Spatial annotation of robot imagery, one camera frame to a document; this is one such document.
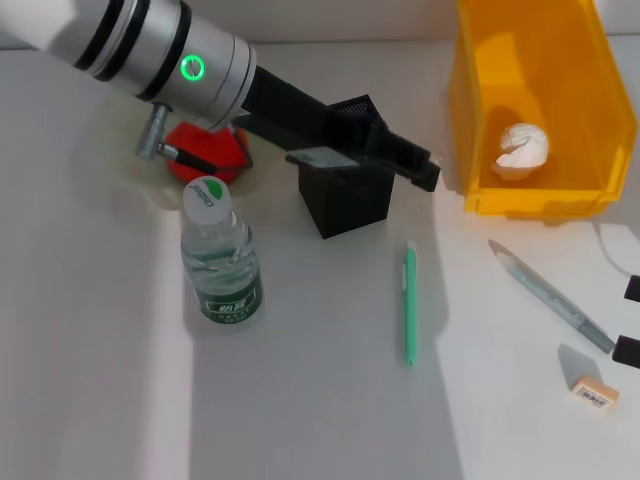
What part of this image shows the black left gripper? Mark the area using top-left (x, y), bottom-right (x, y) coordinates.
top-left (233, 64), bottom-right (443, 194)

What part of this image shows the white paper ball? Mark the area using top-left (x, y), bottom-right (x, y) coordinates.
top-left (494, 123), bottom-right (551, 182)

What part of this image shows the red knitted orange fruit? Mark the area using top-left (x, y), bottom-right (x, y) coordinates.
top-left (167, 121), bottom-right (250, 187)

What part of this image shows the clear green-label water bottle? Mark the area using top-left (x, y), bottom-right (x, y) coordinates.
top-left (179, 175), bottom-right (265, 327)

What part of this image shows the beige eraser with barcode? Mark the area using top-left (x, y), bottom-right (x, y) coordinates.
top-left (569, 375), bottom-right (621, 413)

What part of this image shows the black mesh pen holder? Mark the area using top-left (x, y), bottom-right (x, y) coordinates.
top-left (298, 94), bottom-right (397, 240)

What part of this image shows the mint green pen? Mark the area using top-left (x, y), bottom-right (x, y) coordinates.
top-left (402, 239), bottom-right (418, 368)

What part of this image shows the yellow plastic bin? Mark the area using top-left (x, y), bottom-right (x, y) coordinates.
top-left (447, 0), bottom-right (640, 218)

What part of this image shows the black wrist cable with connector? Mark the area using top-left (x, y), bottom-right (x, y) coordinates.
top-left (135, 101), bottom-right (253, 177)

